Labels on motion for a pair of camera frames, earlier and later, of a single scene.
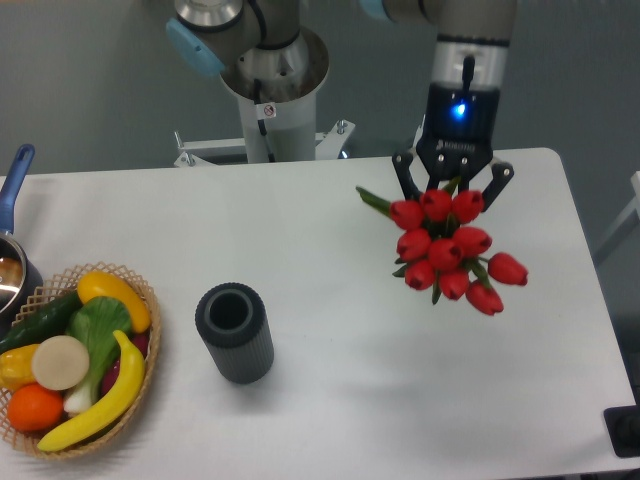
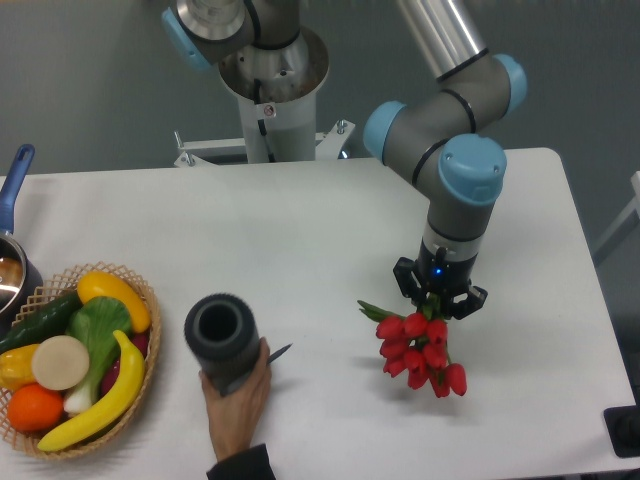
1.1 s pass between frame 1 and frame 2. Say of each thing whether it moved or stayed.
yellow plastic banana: stayed
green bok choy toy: stayed
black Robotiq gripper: moved
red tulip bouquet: moved
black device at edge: stayed
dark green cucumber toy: stayed
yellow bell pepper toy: stayed
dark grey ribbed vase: moved
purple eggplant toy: stayed
